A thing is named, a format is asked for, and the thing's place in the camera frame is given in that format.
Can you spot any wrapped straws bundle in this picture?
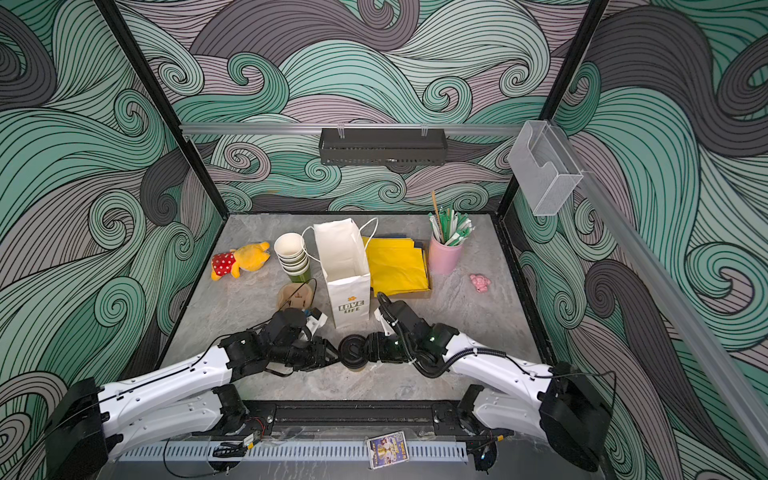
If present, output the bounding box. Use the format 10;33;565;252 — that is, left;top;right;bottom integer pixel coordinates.
428;191;475;247

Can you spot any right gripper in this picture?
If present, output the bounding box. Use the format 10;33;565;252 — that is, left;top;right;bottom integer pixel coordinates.
354;332;419;364

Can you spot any small picture card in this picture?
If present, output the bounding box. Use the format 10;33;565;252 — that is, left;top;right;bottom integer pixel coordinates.
365;431;410;470

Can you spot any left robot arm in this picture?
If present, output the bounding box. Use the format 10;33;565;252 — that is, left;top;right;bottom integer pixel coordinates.
43;308;338;479

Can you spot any white slotted cable duct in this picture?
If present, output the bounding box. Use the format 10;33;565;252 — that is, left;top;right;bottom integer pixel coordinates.
120;441;468;463

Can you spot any yellow bear plush toy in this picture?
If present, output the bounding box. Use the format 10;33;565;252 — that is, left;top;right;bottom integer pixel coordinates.
211;242;270;281

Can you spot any pink straw holder cup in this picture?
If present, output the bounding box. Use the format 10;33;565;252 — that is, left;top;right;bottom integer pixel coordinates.
428;237;463;275

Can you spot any black wall shelf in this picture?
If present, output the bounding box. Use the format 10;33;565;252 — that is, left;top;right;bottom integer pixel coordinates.
318;127;448;166

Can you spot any clear acrylic wall holder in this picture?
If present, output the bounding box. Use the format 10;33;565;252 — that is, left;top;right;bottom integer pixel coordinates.
507;120;583;217

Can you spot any stack of pulp cup carriers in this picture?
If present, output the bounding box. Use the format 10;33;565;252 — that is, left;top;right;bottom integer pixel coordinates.
276;283;314;311

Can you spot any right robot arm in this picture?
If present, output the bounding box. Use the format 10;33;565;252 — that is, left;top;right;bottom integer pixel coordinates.
369;294;614;472

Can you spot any yellow napkin stack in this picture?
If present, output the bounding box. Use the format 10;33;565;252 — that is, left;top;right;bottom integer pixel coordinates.
363;237;430;296

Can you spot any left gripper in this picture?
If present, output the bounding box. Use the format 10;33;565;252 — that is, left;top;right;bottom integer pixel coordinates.
271;336;346;371

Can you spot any stack of paper cups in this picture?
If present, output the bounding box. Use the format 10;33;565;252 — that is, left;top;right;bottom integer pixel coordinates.
274;233;311;283

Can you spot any white paper takeout bag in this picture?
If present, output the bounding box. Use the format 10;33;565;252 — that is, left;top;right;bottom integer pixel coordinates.
302;217;379;329

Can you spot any small pink toy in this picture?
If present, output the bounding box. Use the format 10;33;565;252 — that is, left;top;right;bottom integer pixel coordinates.
469;274;491;293

